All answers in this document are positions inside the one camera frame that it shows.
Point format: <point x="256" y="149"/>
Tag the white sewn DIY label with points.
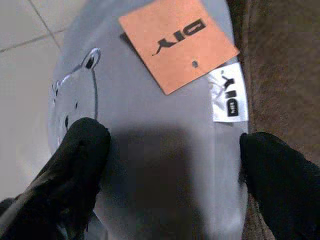
<point x="228" y="95"/>

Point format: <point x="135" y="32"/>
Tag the grey pillow with bear print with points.
<point x="155" y="120"/>

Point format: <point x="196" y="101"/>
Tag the orange cardboard DIY hang tag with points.
<point x="175" y="42"/>

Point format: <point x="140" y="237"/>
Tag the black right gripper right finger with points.
<point x="282" y="185"/>

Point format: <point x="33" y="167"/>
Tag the brown fabric sofa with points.
<point x="282" y="70"/>

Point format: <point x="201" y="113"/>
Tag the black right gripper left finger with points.
<point x="57" y="180"/>

